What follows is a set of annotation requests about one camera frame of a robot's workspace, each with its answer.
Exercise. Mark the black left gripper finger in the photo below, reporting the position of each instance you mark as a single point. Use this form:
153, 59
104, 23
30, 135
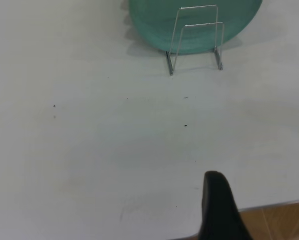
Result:
219, 212

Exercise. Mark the green plate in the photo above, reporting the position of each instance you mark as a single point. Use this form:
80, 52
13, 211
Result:
152, 25

